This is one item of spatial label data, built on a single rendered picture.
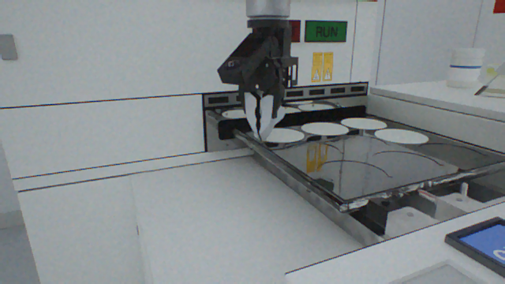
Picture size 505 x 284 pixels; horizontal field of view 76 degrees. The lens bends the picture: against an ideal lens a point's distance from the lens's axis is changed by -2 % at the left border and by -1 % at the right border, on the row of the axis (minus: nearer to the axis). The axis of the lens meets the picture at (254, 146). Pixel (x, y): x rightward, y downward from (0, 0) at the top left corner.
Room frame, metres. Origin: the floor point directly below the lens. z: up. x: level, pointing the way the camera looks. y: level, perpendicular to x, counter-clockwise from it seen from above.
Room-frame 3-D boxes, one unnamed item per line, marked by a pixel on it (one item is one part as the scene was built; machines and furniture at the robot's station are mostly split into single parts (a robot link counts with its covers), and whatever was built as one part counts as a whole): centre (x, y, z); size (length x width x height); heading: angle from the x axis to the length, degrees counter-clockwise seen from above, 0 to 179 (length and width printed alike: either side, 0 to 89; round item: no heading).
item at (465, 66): (0.86, -0.55, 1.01); 0.07 x 0.07 x 0.10
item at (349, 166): (0.58, -0.20, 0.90); 0.34 x 0.34 x 0.01; 24
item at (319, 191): (0.51, -0.03, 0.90); 0.37 x 0.01 x 0.01; 24
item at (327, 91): (0.77, -0.09, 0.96); 0.44 x 0.01 x 0.02; 114
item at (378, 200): (0.34, -0.15, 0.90); 0.04 x 0.02 x 0.03; 24
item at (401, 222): (0.28, -0.18, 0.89); 0.08 x 0.03 x 0.03; 24
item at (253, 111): (0.61, -0.01, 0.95); 0.06 x 0.03 x 0.09; 144
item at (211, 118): (0.77, -0.10, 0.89); 0.44 x 0.02 x 0.10; 114
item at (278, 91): (0.57, -0.03, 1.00); 0.05 x 0.02 x 0.09; 54
